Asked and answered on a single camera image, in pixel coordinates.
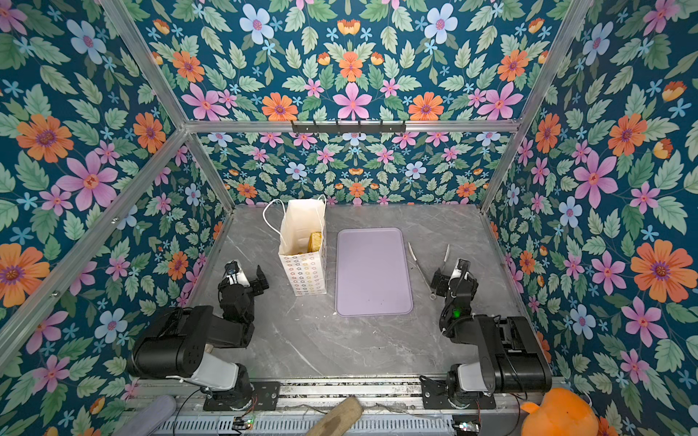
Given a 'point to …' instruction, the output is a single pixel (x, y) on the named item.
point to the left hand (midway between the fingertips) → (245, 263)
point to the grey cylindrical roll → (147, 417)
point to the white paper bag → (303, 246)
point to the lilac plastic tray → (372, 276)
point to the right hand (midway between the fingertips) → (454, 271)
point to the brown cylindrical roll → (339, 419)
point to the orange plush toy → (561, 412)
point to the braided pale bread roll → (314, 242)
